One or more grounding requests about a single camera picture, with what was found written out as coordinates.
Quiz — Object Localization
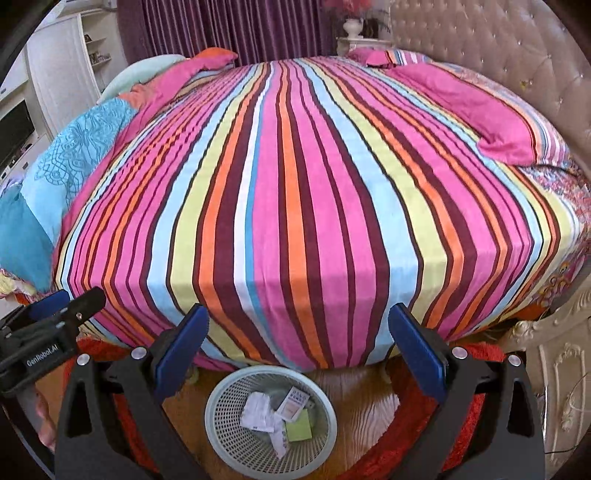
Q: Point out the white toilet cover bag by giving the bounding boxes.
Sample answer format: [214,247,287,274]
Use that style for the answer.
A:
[240,392,290,459]

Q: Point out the green cleansing oil box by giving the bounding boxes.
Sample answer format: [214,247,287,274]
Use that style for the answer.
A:
[284,408,312,443]

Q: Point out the left hand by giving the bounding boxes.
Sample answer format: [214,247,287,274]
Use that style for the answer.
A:
[35,390,56,452]

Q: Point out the blue patterned quilt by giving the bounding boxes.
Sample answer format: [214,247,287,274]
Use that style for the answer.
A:
[1,98,137,296]

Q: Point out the white plastic waste basket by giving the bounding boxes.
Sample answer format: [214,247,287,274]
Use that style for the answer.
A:
[204,366,338,479]

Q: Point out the black television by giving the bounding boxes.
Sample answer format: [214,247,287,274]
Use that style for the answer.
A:
[0,101,35,170]

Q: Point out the small barcode packet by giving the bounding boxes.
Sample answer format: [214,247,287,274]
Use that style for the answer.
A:
[276,387,310,423]

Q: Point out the striped colourful bed sheet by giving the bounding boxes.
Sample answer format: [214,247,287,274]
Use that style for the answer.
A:
[54,57,590,371]

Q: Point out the white wardrobe cabinet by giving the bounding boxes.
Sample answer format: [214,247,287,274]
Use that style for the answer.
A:
[1,1,128,183]

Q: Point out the pink pillow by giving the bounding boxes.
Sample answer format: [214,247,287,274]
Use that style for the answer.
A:
[389,63,537,167]

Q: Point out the purple curtain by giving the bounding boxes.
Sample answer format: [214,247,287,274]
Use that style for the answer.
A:
[116,0,335,65]

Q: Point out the white bedside table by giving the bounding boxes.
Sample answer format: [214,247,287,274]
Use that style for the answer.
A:
[337,37,394,56]

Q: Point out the small striped pillow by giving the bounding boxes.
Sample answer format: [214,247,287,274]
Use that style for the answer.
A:
[346,47,432,69]

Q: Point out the tufted beige headboard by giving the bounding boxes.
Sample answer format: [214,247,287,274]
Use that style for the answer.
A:
[390,0,590,168]

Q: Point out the white flower vase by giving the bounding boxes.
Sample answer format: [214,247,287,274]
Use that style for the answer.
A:
[342,18,363,39]

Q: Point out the ornate white bed frame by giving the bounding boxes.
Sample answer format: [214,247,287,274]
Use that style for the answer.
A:
[499,278,591,478]

